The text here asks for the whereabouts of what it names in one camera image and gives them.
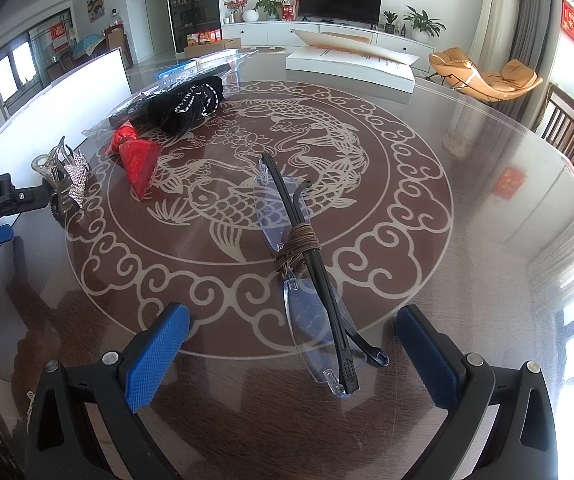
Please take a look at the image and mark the red fabric pouch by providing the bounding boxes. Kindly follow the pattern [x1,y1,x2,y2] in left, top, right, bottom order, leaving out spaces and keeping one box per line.
[106,120,162,200]

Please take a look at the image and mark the black beaded velvet scrunchie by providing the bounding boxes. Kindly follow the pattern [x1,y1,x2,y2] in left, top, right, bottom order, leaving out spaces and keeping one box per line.
[147,76,224,136]

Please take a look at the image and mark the rimless glasses black temples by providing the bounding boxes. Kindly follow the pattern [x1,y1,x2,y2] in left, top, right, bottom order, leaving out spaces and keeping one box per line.
[253,153,389,398]

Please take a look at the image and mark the white open storage box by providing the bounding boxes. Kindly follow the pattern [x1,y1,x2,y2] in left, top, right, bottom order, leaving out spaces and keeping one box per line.
[0,50,130,188]

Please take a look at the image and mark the clear plastic packaged item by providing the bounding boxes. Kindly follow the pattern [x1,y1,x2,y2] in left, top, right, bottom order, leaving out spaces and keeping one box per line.
[83,49,251,138]

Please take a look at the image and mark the far dining table set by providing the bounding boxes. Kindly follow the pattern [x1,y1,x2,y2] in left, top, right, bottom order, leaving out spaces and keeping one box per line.
[46,23,133,82]

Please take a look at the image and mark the blue product box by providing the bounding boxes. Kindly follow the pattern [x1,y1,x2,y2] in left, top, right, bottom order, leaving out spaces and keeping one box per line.
[154,60,192,80]

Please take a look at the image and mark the cardboard box on floor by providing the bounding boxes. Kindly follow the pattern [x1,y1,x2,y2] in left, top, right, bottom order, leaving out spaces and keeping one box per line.
[184,38,241,58]

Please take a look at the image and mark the white tv cabinet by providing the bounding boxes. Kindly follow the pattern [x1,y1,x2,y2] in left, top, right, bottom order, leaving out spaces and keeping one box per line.
[219,20,437,73]

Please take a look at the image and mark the wooden dining chair right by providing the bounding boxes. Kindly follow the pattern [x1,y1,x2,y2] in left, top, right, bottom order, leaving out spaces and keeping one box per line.
[538,84,574,168]

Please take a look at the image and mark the red flowers white vase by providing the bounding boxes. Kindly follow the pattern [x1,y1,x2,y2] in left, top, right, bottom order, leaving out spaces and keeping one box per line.
[224,0,260,23]

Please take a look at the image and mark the green potted plant left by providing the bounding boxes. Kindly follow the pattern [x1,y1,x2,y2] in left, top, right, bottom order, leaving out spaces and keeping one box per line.
[254,0,290,20]

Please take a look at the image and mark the green potted plant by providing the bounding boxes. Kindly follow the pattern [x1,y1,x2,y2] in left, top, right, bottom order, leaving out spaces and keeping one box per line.
[404,6,446,44]
[254,0,290,20]

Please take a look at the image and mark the flat white box lid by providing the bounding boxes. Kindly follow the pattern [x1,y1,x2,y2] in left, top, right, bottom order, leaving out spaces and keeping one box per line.
[286,29,418,94]

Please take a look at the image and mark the orange lounge chair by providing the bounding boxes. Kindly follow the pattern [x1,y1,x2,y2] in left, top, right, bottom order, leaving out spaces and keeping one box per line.
[429,48,543,103]

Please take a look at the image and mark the black television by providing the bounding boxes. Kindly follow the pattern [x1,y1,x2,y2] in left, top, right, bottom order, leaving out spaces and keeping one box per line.
[299,0,381,25]

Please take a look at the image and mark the white standing air conditioner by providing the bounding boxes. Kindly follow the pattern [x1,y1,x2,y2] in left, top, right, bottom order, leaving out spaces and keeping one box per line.
[441,0,524,156]

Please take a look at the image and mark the green potted plant right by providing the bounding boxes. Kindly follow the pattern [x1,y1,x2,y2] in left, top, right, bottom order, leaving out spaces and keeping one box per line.
[404,6,446,44]

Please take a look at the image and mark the wall painting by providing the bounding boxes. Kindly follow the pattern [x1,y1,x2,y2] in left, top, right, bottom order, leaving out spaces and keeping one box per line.
[85,0,104,23]

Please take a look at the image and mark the brown hair tie on glasses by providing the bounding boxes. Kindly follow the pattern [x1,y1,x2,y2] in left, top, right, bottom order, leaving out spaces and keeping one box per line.
[274,222,323,276]

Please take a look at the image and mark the red wall decoration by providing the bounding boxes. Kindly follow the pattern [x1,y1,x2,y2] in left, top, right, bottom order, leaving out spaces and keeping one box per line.
[561,0,574,42]

